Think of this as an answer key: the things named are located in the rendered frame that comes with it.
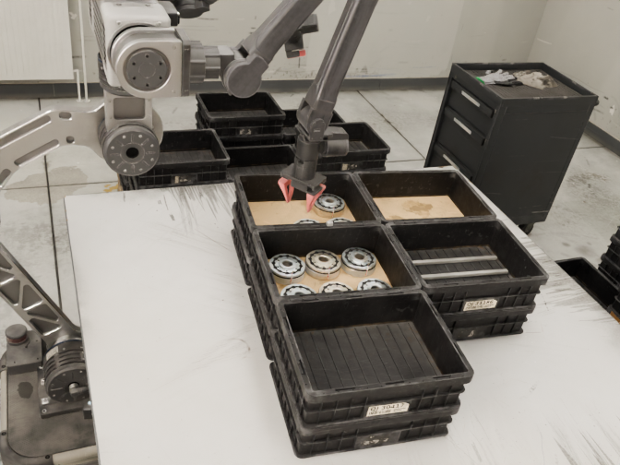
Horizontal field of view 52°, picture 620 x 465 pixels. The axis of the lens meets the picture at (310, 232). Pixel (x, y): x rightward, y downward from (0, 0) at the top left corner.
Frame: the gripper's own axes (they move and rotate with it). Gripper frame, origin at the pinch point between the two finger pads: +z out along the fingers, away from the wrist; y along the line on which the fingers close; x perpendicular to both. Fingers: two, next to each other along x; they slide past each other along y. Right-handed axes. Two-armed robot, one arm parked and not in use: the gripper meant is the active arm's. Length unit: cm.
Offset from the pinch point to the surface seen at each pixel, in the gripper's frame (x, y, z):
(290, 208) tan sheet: -28.0, 16.7, 23.7
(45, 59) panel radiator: -139, 263, 80
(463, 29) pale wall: -398, 72, 59
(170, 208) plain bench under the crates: -17, 58, 37
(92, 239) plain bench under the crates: 12, 64, 37
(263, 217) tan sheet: -18.2, 20.6, 23.7
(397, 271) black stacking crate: -14.1, -26.7, 17.7
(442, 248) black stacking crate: -42, -32, 23
